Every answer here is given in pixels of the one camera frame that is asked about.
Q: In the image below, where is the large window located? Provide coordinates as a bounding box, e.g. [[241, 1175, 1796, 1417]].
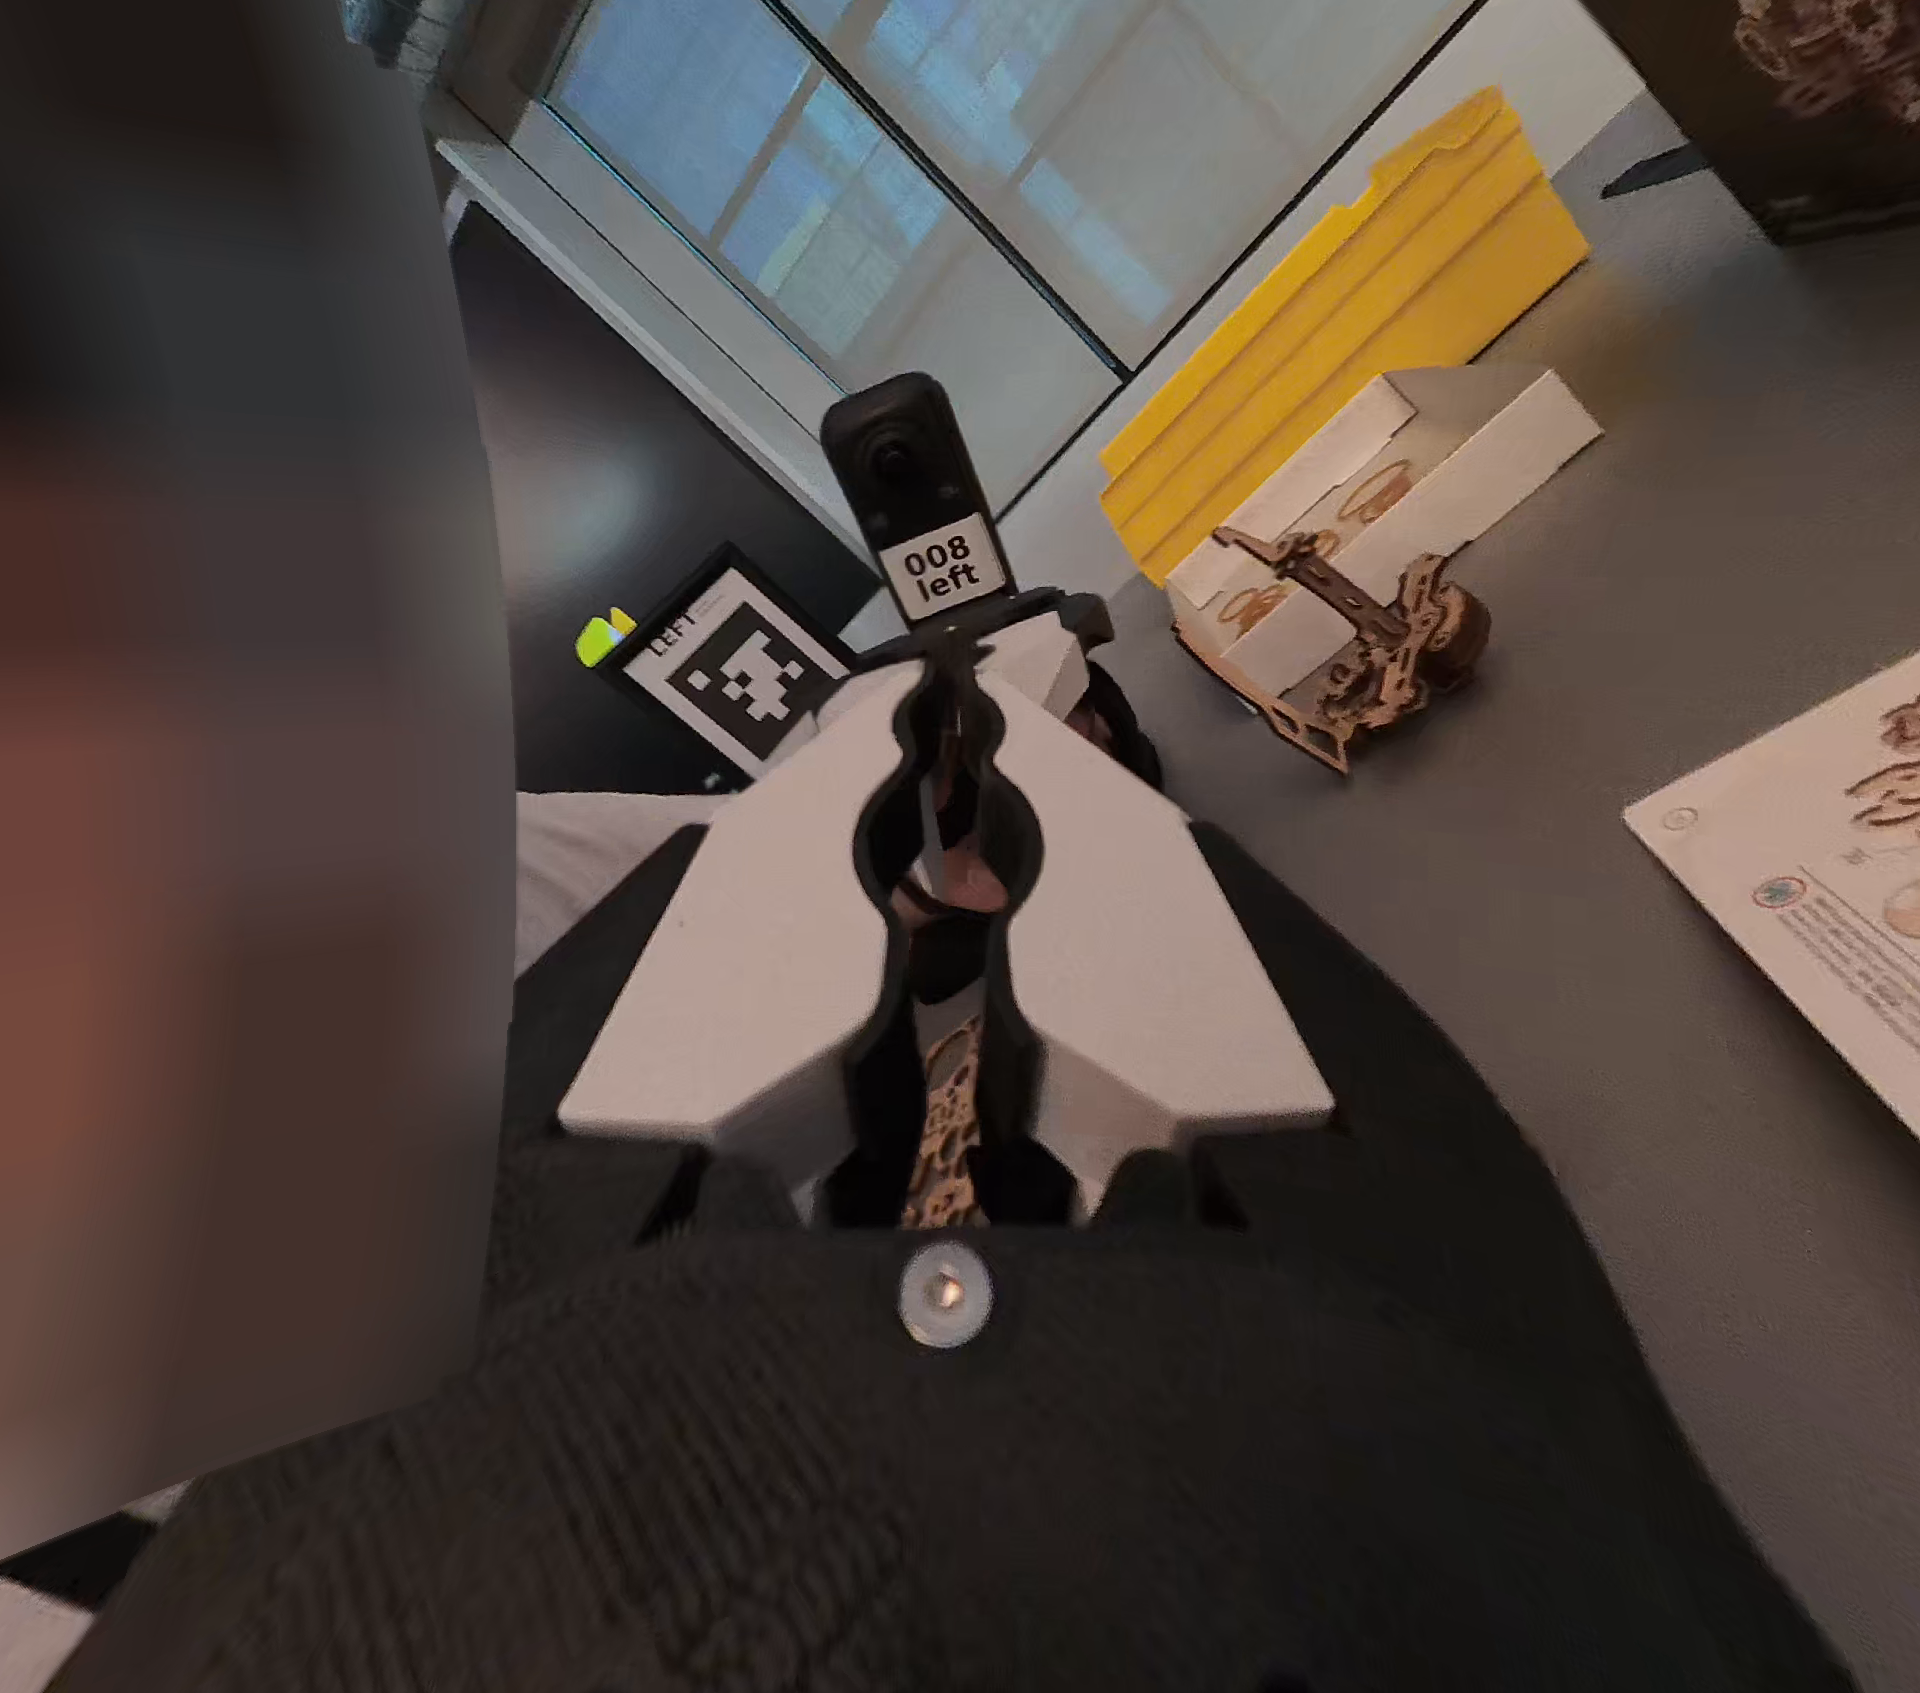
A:
[[542, 0, 1536, 379]]

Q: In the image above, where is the person's left hand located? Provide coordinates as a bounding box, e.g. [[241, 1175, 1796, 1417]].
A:
[[896, 857, 1010, 919]]

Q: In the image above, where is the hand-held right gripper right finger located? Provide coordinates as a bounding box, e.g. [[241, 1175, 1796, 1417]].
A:
[[959, 651, 1337, 1230]]

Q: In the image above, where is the model instruction booklet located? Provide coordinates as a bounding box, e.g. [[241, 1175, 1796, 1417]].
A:
[[1624, 658, 1920, 1142]]

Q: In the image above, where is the perforated wooden model part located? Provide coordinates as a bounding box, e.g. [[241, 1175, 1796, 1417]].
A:
[[900, 1018, 996, 1230]]

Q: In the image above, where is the white cardboard box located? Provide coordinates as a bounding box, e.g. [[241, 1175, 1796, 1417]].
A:
[[1165, 365, 1603, 692]]

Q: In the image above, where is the dark model kit box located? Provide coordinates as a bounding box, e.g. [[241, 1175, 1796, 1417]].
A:
[[1487, 0, 1920, 249]]

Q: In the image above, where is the wooden model assembly with gears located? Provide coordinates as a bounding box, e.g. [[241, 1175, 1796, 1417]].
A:
[[1212, 526, 1492, 775]]

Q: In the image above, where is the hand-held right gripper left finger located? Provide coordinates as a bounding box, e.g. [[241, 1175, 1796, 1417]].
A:
[[558, 651, 939, 1230]]

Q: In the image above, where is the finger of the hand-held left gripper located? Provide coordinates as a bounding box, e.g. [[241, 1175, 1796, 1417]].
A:
[[993, 628, 1088, 727]]

